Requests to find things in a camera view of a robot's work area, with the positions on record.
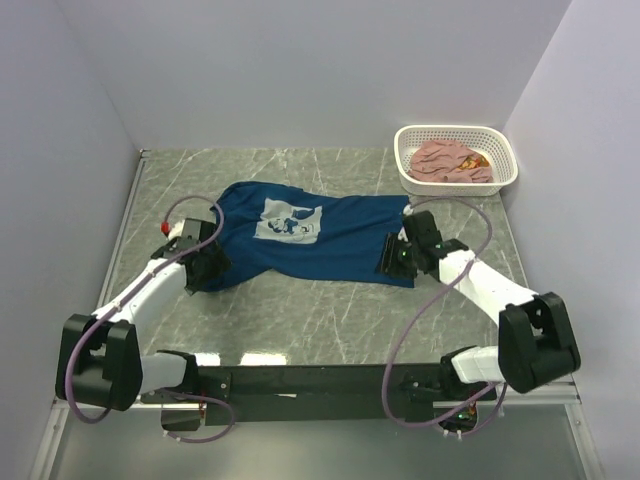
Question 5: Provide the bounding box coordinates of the blue printed t-shirt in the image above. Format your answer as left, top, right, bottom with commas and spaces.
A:
204, 181, 414, 292

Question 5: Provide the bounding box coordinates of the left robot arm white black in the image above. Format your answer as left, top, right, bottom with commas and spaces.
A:
55, 251, 231, 411

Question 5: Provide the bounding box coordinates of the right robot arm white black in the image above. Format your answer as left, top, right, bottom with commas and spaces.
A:
379, 234, 581, 399

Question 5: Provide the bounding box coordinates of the white perforated plastic basket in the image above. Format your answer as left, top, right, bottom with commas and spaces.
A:
394, 125, 518, 196

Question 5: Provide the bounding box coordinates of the pink t-shirt in basket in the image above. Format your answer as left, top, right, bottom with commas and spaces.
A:
408, 140, 493, 184

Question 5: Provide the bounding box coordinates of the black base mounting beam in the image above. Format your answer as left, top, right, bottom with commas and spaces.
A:
139, 364, 501, 431

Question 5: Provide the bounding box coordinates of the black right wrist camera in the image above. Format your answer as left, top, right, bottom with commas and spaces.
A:
403, 210, 442, 246

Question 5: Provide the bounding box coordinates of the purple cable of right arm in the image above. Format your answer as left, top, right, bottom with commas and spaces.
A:
381, 197, 507, 441

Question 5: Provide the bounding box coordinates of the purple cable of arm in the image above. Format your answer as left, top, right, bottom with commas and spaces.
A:
381, 197, 507, 441
64, 195, 237, 444

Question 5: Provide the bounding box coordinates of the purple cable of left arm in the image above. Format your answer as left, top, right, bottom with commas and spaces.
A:
64, 195, 237, 444

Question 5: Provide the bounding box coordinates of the aluminium rail at table edge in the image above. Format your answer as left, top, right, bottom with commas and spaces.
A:
91, 148, 152, 311

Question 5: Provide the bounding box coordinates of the aluminium front frame rail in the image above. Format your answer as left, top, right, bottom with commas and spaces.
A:
31, 382, 603, 479

